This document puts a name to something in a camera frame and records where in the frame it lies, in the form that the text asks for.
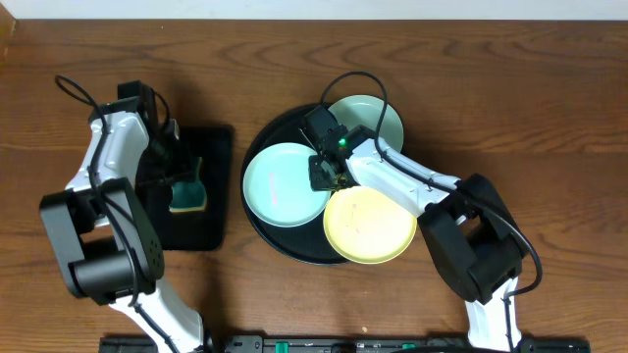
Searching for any green and yellow sponge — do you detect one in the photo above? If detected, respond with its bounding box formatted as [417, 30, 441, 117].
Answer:
[169, 157, 207, 214]

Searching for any light blue plate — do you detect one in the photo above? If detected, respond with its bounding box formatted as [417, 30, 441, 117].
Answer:
[242, 142, 331, 227]

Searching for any yellow plate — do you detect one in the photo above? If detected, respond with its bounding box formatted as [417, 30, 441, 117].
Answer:
[323, 186, 417, 265]

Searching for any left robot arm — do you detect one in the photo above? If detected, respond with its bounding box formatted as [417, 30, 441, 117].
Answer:
[39, 75, 212, 352]

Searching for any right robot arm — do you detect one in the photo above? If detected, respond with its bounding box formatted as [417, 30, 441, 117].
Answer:
[300, 105, 536, 351]

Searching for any black rectangular tray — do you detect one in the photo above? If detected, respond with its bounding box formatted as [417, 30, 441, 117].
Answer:
[136, 126, 233, 251]

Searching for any round black serving tray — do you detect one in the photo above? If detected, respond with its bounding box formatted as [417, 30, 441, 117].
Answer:
[240, 104, 351, 265]

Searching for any pale green plate top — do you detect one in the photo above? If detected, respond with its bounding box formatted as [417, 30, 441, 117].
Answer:
[329, 95, 404, 152]

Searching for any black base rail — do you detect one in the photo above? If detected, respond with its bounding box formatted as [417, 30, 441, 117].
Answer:
[97, 333, 590, 353]

